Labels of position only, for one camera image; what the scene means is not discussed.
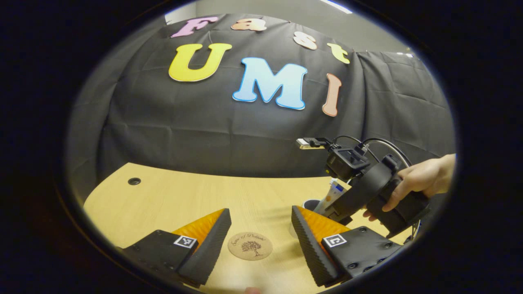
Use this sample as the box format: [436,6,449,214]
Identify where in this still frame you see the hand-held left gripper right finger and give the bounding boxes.
[291,205,405,287]

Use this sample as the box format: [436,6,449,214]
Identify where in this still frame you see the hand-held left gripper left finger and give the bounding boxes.
[123,208,232,286]

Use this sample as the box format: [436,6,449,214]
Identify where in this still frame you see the white toothpaste tube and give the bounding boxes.
[313,178,348,215]

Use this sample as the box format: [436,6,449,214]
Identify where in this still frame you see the white cup with wooden handle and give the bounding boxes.
[302,199,327,217]

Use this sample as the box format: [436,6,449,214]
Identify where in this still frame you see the round cork coaster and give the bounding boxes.
[228,232,273,261]

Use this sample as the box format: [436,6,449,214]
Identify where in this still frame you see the light wooden desktop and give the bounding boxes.
[84,163,413,294]

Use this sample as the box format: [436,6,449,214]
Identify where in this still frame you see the black backdrop cloth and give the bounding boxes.
[67,14,456,205]

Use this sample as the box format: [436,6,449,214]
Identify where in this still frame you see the black cable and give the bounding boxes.
[332,135,413,167]

